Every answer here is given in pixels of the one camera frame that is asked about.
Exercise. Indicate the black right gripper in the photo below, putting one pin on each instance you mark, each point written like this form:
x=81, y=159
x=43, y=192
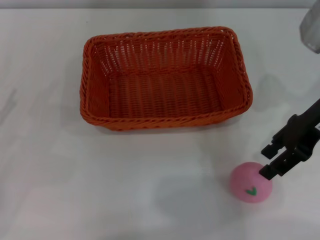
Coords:
x=300, y=130

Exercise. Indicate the pink peach toy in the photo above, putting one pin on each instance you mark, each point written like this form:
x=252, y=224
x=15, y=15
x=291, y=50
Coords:
x=246, y=187

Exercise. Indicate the orange woven plastic basket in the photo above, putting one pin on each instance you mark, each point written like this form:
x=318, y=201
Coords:
x=165, y=90

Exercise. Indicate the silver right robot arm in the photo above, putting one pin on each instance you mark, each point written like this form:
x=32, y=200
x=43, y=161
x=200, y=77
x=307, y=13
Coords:
x=311, y=27

